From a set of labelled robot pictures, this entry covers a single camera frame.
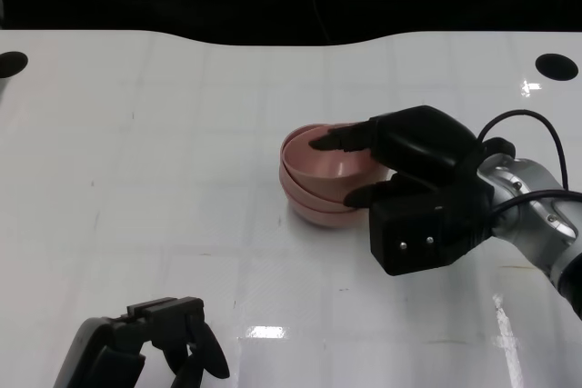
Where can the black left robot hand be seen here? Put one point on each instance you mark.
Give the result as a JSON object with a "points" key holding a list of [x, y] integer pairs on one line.
{"points": [[113, 351]]}

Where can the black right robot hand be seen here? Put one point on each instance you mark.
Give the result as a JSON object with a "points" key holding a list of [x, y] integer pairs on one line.
{"points": [[423, 142]]}

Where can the pink bowl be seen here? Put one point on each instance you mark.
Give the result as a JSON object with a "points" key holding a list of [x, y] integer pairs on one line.
{"points": [[327, 161], [327, 221], [314, 197]]}

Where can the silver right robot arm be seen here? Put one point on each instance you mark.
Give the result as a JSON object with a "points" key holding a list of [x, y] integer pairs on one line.
{"points": [[527, 176]]}

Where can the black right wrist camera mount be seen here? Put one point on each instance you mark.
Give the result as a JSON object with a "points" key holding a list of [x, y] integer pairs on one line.
{"points": [[418, 224]]}

